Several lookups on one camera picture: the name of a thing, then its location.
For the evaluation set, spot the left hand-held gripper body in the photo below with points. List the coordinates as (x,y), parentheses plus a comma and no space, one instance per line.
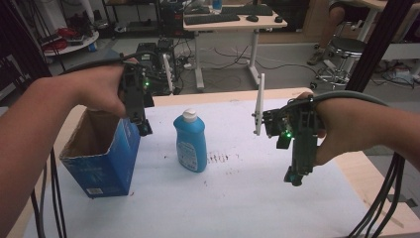
(135,95)

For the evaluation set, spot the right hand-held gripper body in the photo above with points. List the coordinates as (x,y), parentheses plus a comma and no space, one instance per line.
(305,145)

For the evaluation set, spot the blue bottle with white cap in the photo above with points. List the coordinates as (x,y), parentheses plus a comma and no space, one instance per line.
(190,139)

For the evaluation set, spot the blue cardboard box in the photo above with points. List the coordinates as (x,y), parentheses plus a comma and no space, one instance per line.
(109,165)

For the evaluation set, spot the person's left hand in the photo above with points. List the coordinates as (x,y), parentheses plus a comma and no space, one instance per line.
(99,86)

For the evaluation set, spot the person's right hand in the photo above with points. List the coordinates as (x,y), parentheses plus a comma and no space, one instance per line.
(343,125)

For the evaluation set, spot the black computer tower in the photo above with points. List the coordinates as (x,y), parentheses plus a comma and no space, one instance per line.
(147,49)
(163,49)

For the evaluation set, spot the white power strip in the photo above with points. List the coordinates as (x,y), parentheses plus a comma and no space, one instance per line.
(187,65)

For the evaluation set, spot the white table mat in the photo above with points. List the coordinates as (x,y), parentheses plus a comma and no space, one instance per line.
(231,198)

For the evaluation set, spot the round white table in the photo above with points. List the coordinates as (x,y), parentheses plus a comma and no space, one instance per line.
(79,44)

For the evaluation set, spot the black computer case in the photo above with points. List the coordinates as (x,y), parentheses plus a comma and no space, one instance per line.
(171,20)

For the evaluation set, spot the black round stool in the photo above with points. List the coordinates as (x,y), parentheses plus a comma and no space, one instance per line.
(345,46)

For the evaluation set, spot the black keyboard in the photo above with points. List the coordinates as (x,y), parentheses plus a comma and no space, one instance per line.
(211,18)
(247,10)

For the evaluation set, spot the wooden desk with white legs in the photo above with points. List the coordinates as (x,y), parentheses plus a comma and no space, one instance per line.
(231,24)

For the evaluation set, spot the blue cup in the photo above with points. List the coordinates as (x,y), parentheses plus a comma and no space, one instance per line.
(217,4)

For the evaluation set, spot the black computer mouse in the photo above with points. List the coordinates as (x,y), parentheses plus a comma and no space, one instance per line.
(279,19)
(252,18)

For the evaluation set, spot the dark curtain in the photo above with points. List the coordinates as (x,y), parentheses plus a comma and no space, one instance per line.
(16,39)

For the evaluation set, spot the black frame post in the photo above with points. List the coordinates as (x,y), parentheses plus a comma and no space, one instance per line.
(373,49)

